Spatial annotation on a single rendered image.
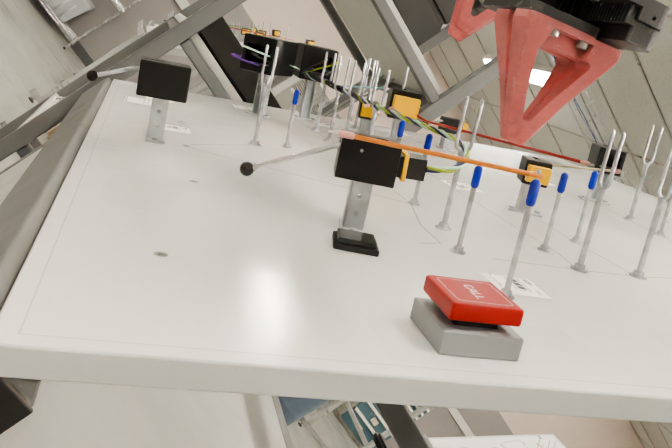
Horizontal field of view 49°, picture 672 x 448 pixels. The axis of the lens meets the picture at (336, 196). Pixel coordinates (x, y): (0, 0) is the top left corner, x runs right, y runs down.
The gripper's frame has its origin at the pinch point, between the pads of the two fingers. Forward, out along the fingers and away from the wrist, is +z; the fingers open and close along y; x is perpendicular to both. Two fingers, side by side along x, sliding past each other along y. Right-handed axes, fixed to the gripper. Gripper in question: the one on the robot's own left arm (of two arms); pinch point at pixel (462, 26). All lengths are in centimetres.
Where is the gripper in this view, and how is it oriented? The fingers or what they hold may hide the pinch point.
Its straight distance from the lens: 68.1
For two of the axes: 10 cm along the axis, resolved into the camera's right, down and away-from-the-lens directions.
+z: -6.0, 8.0, 1.1
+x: -8.0, -6.0, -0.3
